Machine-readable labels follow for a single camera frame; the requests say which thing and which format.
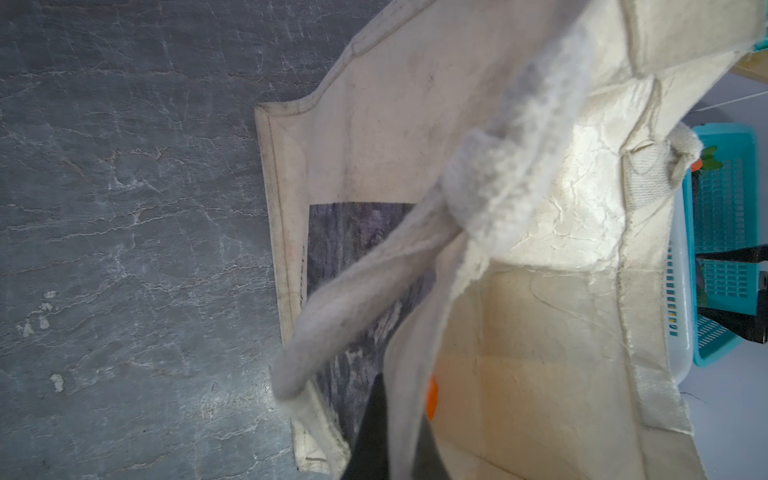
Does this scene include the teal plastic vegetable basket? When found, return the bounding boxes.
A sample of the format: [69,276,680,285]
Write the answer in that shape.
[680,122,760,368]

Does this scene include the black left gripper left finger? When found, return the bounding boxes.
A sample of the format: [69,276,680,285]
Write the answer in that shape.
[341,374,389,480]

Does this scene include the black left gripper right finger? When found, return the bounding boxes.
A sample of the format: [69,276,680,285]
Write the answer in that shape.
[411,415,450,480]

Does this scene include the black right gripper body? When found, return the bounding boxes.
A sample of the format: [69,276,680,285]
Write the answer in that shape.
[696,244,767,344]

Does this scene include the cream canvas grocery bag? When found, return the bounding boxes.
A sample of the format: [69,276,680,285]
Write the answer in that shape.
[255,1,767,479]

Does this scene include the orange fruit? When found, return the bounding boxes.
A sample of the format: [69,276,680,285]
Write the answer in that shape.
[425,375,439,421]

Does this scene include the white plastic fruit basket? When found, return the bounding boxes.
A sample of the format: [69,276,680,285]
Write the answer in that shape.
[664,187,695,385]

